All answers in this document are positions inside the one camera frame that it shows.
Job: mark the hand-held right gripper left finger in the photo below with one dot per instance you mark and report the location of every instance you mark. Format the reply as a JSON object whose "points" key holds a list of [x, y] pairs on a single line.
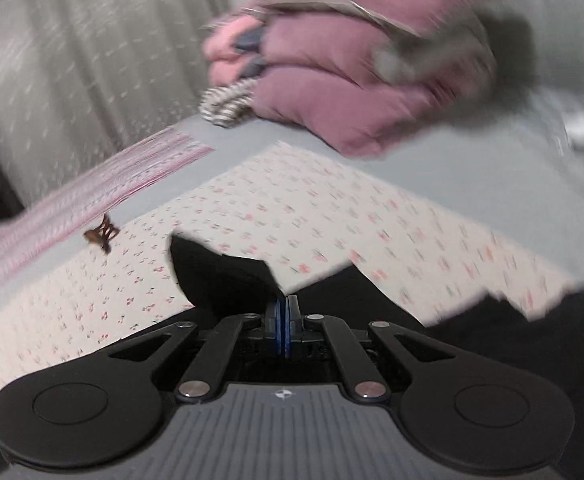
{"points": [[275, 327]]}

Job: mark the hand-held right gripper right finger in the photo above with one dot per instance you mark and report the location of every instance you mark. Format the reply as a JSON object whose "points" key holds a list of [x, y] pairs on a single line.
{"points": [[293, 325]]}

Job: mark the black pants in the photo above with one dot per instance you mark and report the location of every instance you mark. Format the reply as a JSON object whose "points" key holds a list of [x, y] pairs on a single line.
{"points": [[382, 290]]}

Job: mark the white floral blanket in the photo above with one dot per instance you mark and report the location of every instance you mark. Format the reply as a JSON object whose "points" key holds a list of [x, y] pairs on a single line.
{"points": [[322, 210]]}

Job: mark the brown hair claw clip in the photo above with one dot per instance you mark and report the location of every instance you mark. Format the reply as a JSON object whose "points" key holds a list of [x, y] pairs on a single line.
{"points": [[103, 234]]}

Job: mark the folded mauve comforter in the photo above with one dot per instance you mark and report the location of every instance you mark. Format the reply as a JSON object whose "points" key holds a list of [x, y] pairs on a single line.
{"points": [[322, 100]]}

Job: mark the black and white striped cloth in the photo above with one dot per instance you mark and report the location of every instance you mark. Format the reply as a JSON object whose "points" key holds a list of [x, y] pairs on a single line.
{"points": [[222, 105]]}

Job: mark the bed with grey sheet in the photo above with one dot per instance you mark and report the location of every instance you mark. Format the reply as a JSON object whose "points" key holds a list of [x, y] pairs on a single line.
{"points": [[472, 175]]}

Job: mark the pink striped blanket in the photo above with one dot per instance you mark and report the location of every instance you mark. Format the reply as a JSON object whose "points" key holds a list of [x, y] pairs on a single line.
{"points": [[47, 225]]}

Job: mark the dark blue cloth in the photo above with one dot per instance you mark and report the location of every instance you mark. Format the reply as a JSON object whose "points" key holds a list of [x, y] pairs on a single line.
{"points": [[249, 40]]}

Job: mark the grey patterned curtain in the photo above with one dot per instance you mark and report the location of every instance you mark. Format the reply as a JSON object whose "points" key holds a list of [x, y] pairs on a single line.
{"points": [[72, 60]]}

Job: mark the grey quilted pillow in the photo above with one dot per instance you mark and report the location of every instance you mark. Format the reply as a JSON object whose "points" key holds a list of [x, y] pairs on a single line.
{"points": [[502, 60]]}

